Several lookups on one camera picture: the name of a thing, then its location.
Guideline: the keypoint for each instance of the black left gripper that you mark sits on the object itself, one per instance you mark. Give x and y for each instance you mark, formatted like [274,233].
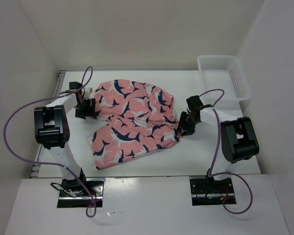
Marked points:
[90,111]

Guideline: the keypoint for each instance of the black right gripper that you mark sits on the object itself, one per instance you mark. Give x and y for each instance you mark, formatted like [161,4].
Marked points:
[187,130]

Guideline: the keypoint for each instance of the pink shark print shorts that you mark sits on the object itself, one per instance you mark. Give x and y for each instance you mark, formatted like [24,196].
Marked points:
[139,117]

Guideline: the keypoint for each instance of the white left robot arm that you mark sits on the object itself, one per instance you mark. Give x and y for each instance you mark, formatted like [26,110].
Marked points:
[53,133]

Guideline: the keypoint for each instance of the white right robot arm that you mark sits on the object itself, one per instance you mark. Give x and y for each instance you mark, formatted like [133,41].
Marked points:
[236,139]

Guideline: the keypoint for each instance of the white plastic mesh basket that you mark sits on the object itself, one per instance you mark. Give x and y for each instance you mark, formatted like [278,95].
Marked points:
[224,72]

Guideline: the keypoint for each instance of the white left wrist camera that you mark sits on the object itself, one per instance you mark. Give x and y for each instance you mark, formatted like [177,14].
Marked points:
[87,93]

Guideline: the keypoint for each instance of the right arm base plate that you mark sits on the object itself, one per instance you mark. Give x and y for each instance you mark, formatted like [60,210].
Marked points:
[206,191]

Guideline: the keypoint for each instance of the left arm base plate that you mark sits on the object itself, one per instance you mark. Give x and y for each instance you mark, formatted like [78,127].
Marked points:
[76,196]

